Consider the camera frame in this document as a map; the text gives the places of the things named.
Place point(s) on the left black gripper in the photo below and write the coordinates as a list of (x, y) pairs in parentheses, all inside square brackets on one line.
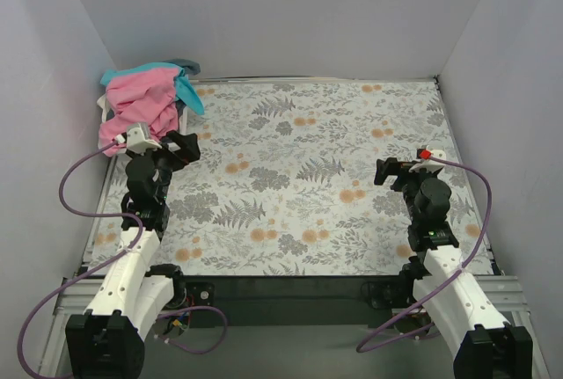
[(177, 153)]

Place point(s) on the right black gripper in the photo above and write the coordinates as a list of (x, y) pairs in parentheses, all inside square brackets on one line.
[(394, 173)]

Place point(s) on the pink t shirt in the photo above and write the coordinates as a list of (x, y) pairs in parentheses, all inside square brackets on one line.
[(144, 94)]

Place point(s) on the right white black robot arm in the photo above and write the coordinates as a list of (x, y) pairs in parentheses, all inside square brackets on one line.
[(484, 344)]

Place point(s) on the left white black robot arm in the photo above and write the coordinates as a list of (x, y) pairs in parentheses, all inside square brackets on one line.
[(107, 339)]

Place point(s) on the teal t shirt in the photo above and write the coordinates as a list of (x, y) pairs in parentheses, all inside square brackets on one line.
[(185, 92)]

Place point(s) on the grey blue t shirt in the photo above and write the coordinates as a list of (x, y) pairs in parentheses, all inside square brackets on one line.
[(190, 67)]

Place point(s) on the white plastic basket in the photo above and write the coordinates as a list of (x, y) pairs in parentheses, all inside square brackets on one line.
[(161, 115)]

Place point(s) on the floral patterned table mat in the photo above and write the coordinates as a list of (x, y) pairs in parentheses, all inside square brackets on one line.
[(285, 180)]

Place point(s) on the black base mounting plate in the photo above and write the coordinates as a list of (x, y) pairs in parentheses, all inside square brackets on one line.
[(300, 300)]

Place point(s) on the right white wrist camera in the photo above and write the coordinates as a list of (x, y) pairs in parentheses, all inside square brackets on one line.
[(428, 160)]

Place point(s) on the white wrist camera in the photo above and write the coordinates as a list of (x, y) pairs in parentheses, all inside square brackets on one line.
[(137, 139), (428, 160)]

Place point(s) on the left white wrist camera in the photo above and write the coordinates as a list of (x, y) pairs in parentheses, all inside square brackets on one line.
[(137, 139)]

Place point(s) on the aluminium frame rail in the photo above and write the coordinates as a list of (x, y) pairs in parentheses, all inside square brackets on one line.
[(504, 291)]

